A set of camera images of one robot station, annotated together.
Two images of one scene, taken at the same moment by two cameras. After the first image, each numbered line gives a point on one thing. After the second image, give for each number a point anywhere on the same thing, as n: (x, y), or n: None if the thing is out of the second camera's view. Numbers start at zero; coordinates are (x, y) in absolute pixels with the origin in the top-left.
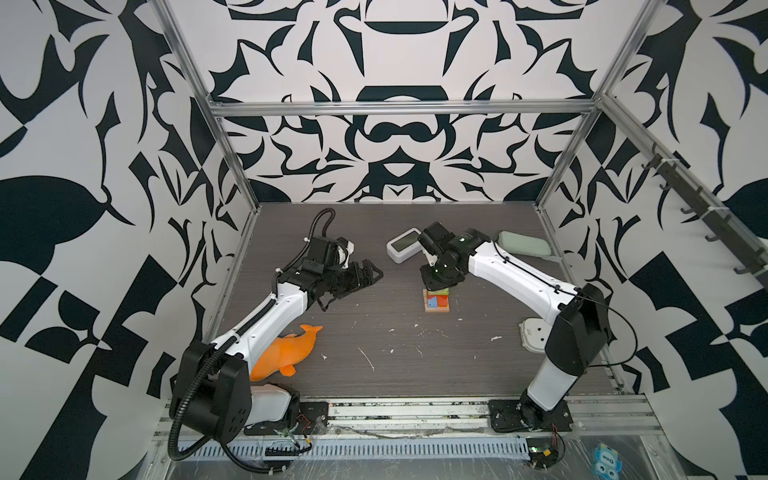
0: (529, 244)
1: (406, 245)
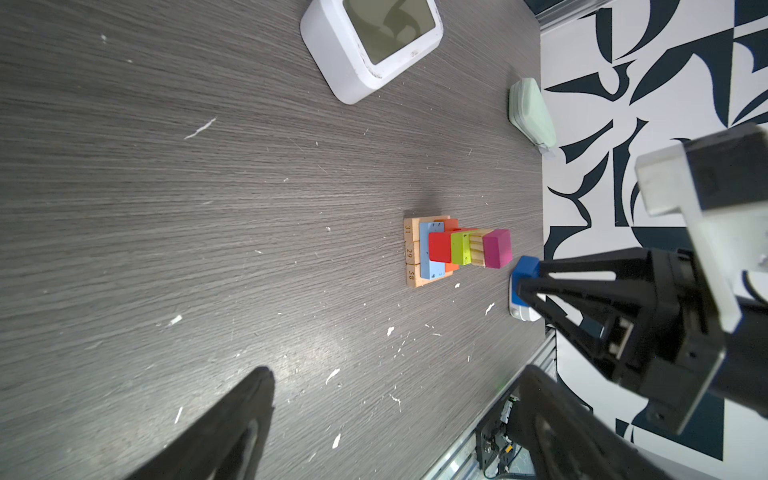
0: (529, 113)
1: (362, 44)
